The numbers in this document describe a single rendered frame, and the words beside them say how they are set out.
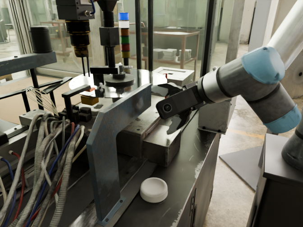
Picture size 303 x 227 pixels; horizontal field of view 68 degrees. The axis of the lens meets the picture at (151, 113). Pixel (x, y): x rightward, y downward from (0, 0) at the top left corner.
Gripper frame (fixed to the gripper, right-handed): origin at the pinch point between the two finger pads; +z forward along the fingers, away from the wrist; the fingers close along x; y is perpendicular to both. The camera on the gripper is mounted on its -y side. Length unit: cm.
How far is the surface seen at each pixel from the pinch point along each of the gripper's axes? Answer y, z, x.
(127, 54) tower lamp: 21.1, 26.2, 29.2
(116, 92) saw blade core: -7.4, 4.0, 10.1
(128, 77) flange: 2.4, 8.6, 14.6
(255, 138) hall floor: 164, 65, -63
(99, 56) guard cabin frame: 28, 59, 43
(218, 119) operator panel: 24.7, -2.1, -11.3
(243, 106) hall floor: 233, 101, -39
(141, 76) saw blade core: 8.9, 9.6, 13.9
